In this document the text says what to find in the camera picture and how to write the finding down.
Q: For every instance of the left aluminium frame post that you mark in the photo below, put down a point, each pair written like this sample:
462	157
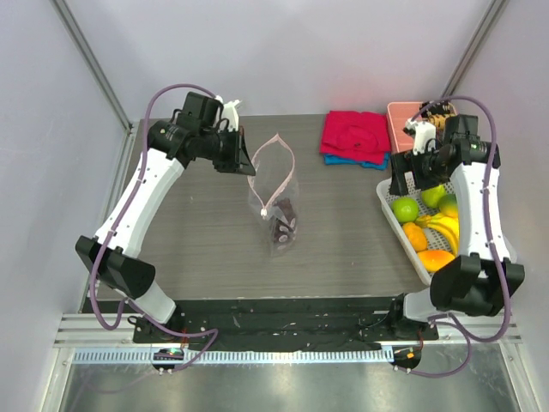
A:
79	39

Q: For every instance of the red grape bunch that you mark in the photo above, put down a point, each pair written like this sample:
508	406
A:
283	225

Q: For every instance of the yellow black patterned roll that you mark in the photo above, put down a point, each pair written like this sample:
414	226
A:
439	120

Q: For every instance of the yellow banana bunch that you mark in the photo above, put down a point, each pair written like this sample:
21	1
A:
445	225

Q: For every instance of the white plastic mesh basket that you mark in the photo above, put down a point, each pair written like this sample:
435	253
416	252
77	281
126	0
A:
435	240

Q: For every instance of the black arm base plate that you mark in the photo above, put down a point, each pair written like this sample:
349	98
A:
287	325

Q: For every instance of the white slotted cable duct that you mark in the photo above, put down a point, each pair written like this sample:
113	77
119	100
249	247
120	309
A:
169	356

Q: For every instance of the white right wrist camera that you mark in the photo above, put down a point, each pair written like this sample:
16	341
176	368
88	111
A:
422	133

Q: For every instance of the dark green lime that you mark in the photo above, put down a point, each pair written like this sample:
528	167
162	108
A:
447	205

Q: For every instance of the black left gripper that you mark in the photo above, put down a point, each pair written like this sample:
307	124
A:
240	160

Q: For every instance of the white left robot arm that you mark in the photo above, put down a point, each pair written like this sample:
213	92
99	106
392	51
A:
112	254

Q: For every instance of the orange mango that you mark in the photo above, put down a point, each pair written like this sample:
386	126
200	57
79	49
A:
434	260

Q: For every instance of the clear pink zip top bag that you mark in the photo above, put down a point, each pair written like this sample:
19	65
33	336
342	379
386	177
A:
274	194

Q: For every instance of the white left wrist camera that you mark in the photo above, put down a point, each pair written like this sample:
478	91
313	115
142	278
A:
229	112

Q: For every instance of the red folded cloth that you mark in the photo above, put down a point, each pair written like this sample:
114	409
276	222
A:
356	136

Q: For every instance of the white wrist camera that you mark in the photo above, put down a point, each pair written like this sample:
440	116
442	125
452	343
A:
229	112
422	133

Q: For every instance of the green apple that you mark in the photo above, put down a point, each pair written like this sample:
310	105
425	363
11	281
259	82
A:
405	209

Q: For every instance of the black patterned roll top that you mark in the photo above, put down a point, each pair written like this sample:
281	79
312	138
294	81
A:
436	108

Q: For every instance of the yellow green pear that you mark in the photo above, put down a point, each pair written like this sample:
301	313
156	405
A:
431	197

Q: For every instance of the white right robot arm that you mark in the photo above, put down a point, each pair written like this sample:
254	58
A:
480	280

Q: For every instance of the right aluminium frame post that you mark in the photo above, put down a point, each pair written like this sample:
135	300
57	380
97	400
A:
480	35

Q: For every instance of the blue folded cloth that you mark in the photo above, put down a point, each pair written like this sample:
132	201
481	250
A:
334	160

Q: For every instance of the pink divided plastic tray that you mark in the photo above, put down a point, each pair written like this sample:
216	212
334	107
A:
397	115

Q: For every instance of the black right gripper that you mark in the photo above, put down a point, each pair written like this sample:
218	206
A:
403	169

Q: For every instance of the aluminium frame post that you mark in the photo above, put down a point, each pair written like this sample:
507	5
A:
79	39
480	35

